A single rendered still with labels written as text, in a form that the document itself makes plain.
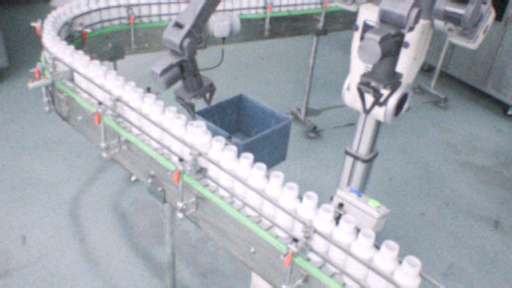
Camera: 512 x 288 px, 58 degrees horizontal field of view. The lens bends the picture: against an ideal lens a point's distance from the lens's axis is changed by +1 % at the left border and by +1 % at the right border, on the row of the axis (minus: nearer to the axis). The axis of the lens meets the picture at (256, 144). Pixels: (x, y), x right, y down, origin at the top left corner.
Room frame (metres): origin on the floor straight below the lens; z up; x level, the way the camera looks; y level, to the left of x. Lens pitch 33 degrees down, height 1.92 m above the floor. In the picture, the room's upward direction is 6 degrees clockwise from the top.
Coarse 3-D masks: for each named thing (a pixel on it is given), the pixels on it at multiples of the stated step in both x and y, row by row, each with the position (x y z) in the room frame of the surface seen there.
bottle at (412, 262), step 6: (408, 258) 0.76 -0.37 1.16; (414, 258) 0.76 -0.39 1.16; (402, 264) 0.75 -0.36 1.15; (408, 264) 0.76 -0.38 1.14; (414, 264) 0.76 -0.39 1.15; (420, 264) 0.74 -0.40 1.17; (396, 270) 0.76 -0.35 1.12; (402, 270) 0.74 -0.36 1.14; (408, 270) 0.73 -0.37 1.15; (414, 270) 0.73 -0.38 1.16; (396, 276) 0.74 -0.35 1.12; (402, 276) 0.73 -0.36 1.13; (408, 276) 0.73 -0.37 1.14; (414, 276) 0.73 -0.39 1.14; (402, 282) 0.72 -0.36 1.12; (408, 282) 0.72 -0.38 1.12; (414, 282) 0.72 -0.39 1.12
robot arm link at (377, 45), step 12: (420, 12) 1.01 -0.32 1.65; (384, 24) 1.03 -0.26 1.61; (408, 24) 1.00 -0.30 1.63; (372, 36) 0.96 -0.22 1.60; (384, 36) 0.96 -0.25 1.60; (360, 48) 0.97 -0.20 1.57; (372, 48) 0.95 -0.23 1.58; (384, 48) 0.96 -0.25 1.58; (360, 60) 0.97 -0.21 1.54; (372, 60) 0.95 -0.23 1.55
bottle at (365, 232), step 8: (360, 232) 0.83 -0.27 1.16; (368, 232) 0.84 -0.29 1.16; (360, 240) 0.81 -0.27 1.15; (368, 240) 0.81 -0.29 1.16; (352, 248) 0.81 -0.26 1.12; (360, 248) 0.81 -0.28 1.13; (368, 248) 0.81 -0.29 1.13; (360, 256) 0.80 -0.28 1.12; (368, 256) 0.80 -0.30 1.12; (352, 264) 0.80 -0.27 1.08; (360, 264) 0.79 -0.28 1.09; (352, 272) 0.80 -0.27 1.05; (360, 272) 0.79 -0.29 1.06; (344, 280) 0.81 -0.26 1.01; (360, 280) 0.79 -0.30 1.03
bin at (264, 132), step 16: (240, 96) 1.92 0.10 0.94; (208, 112) 1.76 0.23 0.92; (224, 112) 1.84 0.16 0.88; (240, 112) 1.92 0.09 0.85; (256, 112) 1.86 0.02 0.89; (272, 112) 1.80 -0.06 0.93; (208, 128) 1.62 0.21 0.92; (224, 128) 1.84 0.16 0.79; (240, 128) 1.92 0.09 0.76; (256, 128) 1.85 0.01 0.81; (272, 128) 1.63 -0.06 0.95; (288, 128) 1.72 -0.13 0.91; (240, 144) 1.50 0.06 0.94; (256, 144) 1.56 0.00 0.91; (272, 144) 1.64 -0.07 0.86; (256, 160) 1.57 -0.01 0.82; (272, 160) 1.65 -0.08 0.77
